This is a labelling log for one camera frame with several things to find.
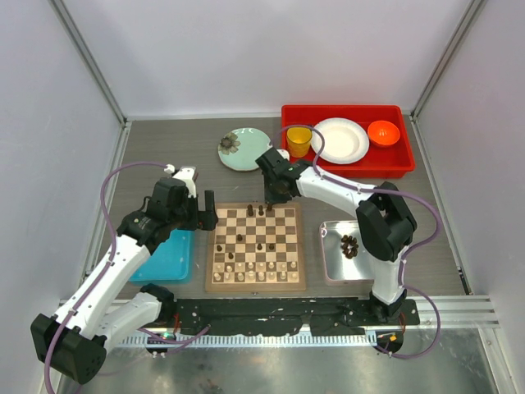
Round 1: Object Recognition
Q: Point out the silver metal tray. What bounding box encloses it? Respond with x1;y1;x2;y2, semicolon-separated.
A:
319;220;374;286

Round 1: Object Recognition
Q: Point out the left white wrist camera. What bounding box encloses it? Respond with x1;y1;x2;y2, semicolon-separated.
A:
163;164;198;198

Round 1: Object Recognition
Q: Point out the mint green flower plate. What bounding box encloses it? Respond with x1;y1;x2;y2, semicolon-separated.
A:
217;127;271;172

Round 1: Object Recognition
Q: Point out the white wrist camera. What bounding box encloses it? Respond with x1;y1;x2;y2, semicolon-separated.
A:
277;149;290;160
163;164;198;198

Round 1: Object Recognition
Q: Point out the wooden chess board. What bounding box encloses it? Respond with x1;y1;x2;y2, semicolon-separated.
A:
205;202;307;293

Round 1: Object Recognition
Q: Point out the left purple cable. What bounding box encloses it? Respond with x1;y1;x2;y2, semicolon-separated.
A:
43;160;211;394

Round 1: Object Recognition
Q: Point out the purple cable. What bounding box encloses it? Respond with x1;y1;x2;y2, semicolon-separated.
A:
43;160;211;394
268;125;443;362

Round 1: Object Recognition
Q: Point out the orange plastic bowl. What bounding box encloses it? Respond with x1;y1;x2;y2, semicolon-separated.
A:
367;120;400;148

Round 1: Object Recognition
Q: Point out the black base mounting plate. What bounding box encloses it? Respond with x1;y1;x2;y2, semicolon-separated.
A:
127;295;421;336

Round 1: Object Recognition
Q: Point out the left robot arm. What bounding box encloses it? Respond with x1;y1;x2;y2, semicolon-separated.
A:
30;177;218;385

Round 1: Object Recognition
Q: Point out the aluminium frame rail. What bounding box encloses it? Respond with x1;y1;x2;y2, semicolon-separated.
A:
51;295;501;333

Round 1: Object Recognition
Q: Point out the pile of dark chess pieces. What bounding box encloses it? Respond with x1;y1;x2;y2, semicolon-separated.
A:
340;235;358;259

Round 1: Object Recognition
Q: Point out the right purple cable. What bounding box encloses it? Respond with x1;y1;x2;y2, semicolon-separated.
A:
268;125;443;362

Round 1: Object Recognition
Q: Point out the yellow plastic cup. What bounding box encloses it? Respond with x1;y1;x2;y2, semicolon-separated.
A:
286;126;313;158

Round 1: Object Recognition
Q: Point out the white paper plate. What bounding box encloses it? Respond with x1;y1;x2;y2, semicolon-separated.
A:
314;117;369;164

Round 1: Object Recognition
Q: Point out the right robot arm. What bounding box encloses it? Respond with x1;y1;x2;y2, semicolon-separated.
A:
255;148;417;324

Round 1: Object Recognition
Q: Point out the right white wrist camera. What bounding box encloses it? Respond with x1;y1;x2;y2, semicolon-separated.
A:
277;149;290;160

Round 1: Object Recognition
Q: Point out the red plastic bin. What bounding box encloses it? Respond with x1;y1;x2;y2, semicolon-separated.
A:
281;104;415;179

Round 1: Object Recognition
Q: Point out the blue plastic tray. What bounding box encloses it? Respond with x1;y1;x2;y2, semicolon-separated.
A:
129;230;194;286

